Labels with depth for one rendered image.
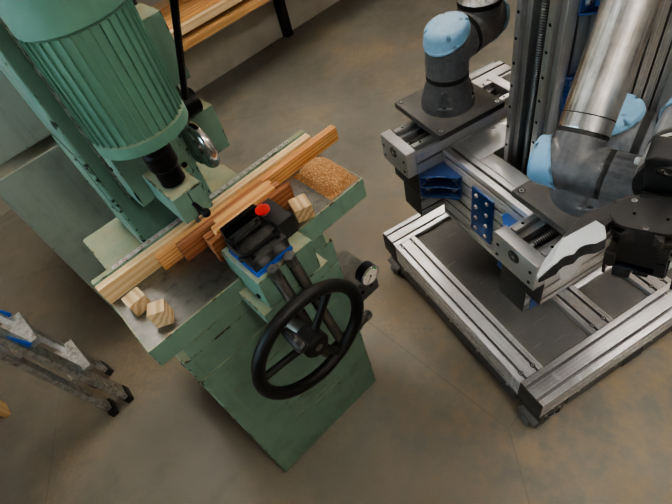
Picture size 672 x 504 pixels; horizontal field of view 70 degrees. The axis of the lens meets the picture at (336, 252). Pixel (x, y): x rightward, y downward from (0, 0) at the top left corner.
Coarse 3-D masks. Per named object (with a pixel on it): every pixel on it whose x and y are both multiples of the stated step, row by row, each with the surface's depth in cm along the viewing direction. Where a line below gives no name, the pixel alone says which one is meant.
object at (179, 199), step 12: (156, 180) 100; (192, 180) 98; (156, 192) 102; (168, 192) 97; (180, 192) 96; (192, 192) 97; (204, 192) 99; (168, 204) 100; (180, 204) 96; (204, 204) 100; (180, 216) 99; (192, 216) 100
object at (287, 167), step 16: (304, 144) 119; (320, 144) 121; (288, 160) 117; (304, 160) 120; (272, 176) 115; (288, 176) 118; (240, 192) 113; (176, 240) 106; (160, 256) 104; (176, 256) 107
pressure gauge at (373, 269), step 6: (360, 264) 124; (366, 264) 124; (372, 264) 124; (360, 270) 123; (366, 270) 123; (372, 270) 125; (378, 270) 126; (360, 276) 123; (366, 276) 124; (372, 276) 126; (360, 282) 125; (366, 282) 125; (372, 282) 127
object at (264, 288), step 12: (288, 240) 97; (300, 240) 96; (228, 252) 98; (300, 252) 96; (312, 252) 98; (228, 264) 102; (240, 264) 95; (312, 264) 100; (240, 276) 100; (252, 276) 93; (264, 276) 92; (288, 276) 97; (252, 288) 99; (264, 288) 93; (276, 288) 96; (264, 300) 97; (276, 300) 98
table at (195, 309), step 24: (312, 192) 114; (360, 192) 115; (336, 216) 114; (312, 240) 112; (192, 264) 106; (216, 264) 105; (144, 288) 105; (168, 288) 103; (192, 288) 102; (216, 288) 101; (240, 288) 103; (120, 312) 102; (144, 312) 100; (192, 312) 98; (216, 312) 101; (264, 312) 98; (144, 336) 96; (168, 336) 95; (192, 336) 100; (168, 360) 99
